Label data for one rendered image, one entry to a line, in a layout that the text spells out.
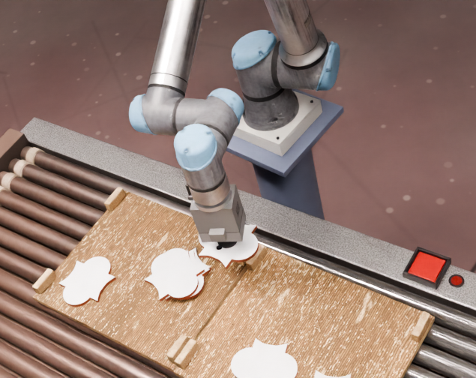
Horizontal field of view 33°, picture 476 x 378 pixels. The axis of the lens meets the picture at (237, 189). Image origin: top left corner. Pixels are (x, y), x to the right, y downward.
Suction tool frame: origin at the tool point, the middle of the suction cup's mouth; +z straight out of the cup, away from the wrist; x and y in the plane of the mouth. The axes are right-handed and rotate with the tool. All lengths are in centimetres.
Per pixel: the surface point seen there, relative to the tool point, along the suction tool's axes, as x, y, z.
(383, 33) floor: 197, 23, 106
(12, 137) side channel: 46, -70, 11
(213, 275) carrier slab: 0.5, -6.3, 12.5
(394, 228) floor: 85, 28, 106
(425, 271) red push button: 1.6, 39.4, 13.2
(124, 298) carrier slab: -5.4, -25.8, 12.4
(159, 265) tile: 1.5, -18.2, 9.5
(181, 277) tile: -1.8, -12.4, 9.5
